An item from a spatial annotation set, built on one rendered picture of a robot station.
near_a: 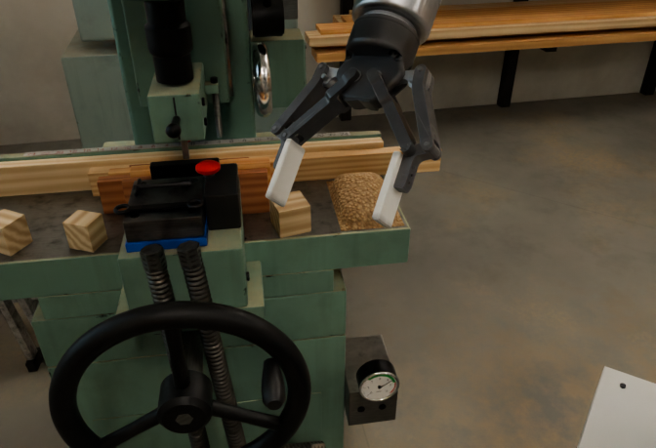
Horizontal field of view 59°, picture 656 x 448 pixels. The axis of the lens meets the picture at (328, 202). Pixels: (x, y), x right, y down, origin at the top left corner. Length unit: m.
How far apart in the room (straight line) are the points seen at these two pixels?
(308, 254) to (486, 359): 1.19
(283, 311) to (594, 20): 2.73
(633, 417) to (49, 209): 0.87
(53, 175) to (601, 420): 0.86
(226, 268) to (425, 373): 1.23
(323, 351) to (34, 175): 0.51
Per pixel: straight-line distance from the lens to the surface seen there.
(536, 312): 2.12
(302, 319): 0.88
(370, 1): 0.64
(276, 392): 0.62
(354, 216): 0.80
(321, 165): 0.91
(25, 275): 0.85
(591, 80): 4.06
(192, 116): 0.82
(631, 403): 0.96
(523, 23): 3.13
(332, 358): 0.94
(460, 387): 1.82
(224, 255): 0.67
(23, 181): 0.98
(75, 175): 0.95
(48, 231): 0.88
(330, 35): 2.78
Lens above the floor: 1.35
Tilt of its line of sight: 32 degrees down
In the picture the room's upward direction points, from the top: straight up
